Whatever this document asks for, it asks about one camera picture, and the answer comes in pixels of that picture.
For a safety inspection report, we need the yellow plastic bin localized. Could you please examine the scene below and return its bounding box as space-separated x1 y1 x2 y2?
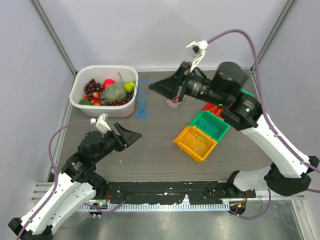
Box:
173 125 218 163

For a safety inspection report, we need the blue cable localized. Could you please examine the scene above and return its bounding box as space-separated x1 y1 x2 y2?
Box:
133 78 155 120
197 119 223 137

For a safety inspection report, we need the strawberry pile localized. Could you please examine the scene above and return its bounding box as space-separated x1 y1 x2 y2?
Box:
82 92 102 106

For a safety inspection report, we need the red apple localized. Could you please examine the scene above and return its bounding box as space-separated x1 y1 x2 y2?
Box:
102 78 116 90

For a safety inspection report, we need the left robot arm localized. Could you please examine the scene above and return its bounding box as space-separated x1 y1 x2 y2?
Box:
8 123 142 240

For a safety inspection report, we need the green melon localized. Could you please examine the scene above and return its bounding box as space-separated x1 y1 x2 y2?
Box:
103 83 127 103

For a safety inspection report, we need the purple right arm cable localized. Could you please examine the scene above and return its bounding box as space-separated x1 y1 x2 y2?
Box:
207 29 320 221

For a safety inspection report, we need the white fruit basket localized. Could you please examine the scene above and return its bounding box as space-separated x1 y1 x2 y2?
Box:
69 65 139 118

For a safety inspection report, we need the grey card box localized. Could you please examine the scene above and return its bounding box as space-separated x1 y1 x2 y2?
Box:
166 99 182 109

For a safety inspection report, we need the green lime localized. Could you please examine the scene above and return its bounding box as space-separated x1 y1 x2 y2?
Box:
78 99 93 106

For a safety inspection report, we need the far green plastic bin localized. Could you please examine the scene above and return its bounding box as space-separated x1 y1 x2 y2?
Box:
241 89 255 98

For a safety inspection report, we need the aluminium frame post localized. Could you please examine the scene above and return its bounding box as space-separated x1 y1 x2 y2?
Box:
29 0 78 77
249 0 298 75

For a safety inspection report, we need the green pear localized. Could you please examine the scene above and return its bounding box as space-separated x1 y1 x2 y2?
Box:
123 81 136 93

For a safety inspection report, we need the green plastic bin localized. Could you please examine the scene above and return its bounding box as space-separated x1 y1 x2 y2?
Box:
188 110 231 143
241 89 255 98

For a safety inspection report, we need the aluminium frame post left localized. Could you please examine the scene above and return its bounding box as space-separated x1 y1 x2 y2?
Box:
29 0 78 77

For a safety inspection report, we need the red plastic bin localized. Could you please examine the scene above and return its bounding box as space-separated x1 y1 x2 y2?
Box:
202 103 224 119

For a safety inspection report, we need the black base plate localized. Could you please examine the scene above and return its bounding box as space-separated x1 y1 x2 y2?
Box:
108 181 256 205

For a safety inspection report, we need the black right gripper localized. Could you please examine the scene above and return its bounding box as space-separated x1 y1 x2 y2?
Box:
149 61 227 108

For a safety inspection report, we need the white cable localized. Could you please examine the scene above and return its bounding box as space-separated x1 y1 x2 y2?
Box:
180 133 205 153

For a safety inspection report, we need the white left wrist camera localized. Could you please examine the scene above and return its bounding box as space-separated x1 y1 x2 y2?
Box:
90 113 112 134

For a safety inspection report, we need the aluminium frame post right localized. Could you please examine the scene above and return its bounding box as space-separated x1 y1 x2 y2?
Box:
249 0 298 75

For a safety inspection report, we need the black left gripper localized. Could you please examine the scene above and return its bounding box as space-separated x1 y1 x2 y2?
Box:
92 122 141 163

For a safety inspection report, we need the dark red grape bunch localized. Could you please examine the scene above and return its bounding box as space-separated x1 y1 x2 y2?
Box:
83 78 104 96

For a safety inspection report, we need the near green plastic bin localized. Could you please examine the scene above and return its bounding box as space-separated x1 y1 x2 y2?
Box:
188 110 231 143

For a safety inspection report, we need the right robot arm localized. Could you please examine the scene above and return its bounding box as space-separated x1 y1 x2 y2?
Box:
148 61 320 198

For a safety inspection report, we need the white slotted cable duct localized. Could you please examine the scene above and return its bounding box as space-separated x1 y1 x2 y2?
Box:
79 202 231 212

